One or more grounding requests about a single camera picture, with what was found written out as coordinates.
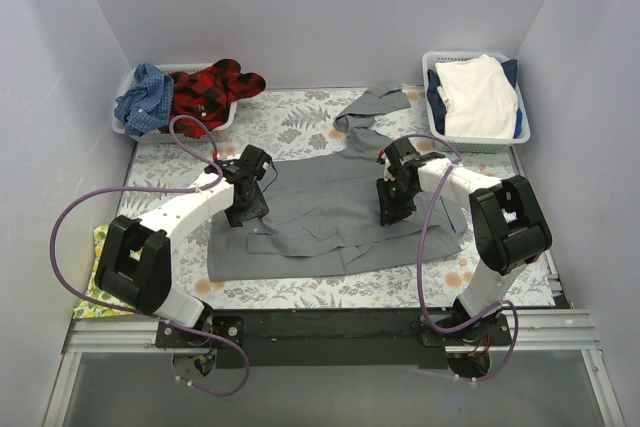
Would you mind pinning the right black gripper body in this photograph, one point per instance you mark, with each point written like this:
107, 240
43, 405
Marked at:
395, 208

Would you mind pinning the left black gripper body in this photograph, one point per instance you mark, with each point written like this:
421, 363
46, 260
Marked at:
247, 208

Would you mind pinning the grey long sleeve shirt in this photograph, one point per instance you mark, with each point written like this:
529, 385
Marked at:
324, 213

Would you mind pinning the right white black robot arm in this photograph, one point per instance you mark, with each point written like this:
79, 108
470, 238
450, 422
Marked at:
509, 227

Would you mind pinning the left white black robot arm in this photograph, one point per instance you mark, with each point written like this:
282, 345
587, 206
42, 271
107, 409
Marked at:
135, 266

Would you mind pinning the left white plastic basket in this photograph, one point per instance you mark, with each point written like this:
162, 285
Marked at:
220, 134

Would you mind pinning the floral patterned table mat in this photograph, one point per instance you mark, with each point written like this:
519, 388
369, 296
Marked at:
299, 124

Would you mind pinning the red black plaid shirt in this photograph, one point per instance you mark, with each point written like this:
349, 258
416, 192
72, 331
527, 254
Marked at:
209, 93

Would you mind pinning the white folded shirt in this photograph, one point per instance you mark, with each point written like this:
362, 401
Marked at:
480, 92

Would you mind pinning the blue checked shirt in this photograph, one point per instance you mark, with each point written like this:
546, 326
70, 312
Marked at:
146, 106

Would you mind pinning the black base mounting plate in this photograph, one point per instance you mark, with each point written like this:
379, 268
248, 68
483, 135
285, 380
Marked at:
342, 337

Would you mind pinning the lemon print cloth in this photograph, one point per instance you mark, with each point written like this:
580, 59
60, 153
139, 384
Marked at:
102, 304

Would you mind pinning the aluminium frame rail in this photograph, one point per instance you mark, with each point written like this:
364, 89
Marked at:
539, 330

